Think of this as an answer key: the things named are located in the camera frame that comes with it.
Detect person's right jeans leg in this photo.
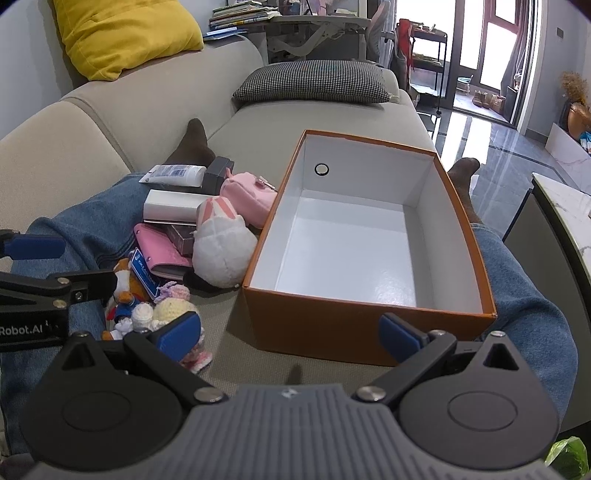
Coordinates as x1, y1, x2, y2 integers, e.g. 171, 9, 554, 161
471, 222, 580, 435

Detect grey office chair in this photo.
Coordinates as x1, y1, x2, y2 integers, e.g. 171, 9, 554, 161
365, 0, 398, 65

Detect marble top table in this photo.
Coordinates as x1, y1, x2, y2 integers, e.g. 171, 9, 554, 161
503, 172, 591, 430

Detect pink wallet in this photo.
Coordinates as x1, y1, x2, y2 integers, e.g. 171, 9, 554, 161
134, 223, 194, 281

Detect pink plush pouch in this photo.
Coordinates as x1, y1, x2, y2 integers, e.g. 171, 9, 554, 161
219, 172, 279, 229

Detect orange cardboard box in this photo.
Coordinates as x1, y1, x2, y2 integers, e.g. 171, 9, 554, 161
242, 130, 498, 367

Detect dried flowers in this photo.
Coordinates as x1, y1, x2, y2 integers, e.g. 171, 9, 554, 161
561, 71, 589, 104

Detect person's right brown-socked foot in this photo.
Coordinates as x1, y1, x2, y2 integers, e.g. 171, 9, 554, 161
445, 157, 485, 227

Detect white board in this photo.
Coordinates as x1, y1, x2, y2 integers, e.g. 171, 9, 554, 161
545, 122, 591, 169

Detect white bunny plush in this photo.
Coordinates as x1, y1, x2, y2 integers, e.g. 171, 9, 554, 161
191, 196, 258, 289

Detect white cream tube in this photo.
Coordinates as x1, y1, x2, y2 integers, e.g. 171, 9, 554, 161
139, 165, 207, 188

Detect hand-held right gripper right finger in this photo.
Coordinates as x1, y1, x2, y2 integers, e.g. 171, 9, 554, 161
353, 311, 525, 407

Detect grey desk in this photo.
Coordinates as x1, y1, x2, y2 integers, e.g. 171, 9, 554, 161
265, 14, 372, 63

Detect blue hang tag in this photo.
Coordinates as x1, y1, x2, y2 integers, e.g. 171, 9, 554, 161
129, 249, 160, 301

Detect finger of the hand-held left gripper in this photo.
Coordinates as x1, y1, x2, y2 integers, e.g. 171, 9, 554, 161
0, 269, 117, 309
0, 229, 66, 260

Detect glass door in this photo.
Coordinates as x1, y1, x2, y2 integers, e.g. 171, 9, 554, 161
450, 0, 532, 125

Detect person's brown-socked foot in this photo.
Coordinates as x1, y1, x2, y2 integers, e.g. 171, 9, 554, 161
445, 157, 485, 227
164, 119, 215, 167

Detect pair of shoes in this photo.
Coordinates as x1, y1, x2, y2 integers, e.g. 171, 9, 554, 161
471, 90, 506, 112

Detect brown vase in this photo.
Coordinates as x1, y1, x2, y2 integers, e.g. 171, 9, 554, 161
567, 102, 591, 139

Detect yellow pillow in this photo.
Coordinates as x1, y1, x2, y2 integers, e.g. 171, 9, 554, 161
50, 0, 205, 82

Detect dark grey box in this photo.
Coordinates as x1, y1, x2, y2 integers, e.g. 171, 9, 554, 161
202, 157, 235, 195

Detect houndstooth pillow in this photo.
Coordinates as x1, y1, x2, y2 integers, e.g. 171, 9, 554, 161
232, 60, 400, 106

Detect red cloth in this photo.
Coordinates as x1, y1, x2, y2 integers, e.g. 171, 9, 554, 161
394, 18, 416, 88

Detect crochet doll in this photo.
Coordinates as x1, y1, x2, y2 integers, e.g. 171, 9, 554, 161
131, 282, 213, 372

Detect white rectangular box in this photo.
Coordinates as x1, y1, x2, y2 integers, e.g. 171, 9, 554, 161
143, 189, 208, 225

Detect black shelf cart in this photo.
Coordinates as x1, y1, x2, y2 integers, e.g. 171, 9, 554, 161
392, 25, 448, 116

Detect stack of books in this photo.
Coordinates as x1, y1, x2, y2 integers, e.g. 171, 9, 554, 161
209, 0, 278, 31

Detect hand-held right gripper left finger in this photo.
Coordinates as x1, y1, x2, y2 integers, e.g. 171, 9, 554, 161
60, 311, 229, 409

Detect orange duck plush keychain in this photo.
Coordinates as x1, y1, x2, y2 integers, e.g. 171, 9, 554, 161
102, 258, 155, 342

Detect green plastic bag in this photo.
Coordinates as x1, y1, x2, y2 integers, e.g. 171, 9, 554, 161
545, 436, 585, 478

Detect person's left brown-socked foot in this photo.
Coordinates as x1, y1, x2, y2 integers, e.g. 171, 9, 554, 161
164, 119, 215, 167

